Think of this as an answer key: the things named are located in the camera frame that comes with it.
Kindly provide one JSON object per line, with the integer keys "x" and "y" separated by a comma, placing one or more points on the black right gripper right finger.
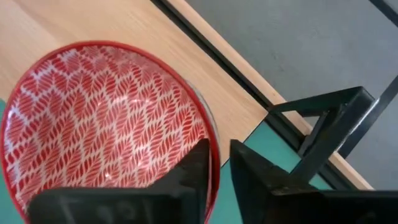
{"x": 264, "y": 193}

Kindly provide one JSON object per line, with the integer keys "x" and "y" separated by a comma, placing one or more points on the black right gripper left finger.
{"x": 180, "y": 193}

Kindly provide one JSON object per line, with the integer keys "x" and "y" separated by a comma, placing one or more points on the red leaf patterned bowl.
{"x": 93, "y": 109}

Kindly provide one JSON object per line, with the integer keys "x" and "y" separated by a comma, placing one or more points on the black aluminium table frame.
{"x": 212, "y": 53}

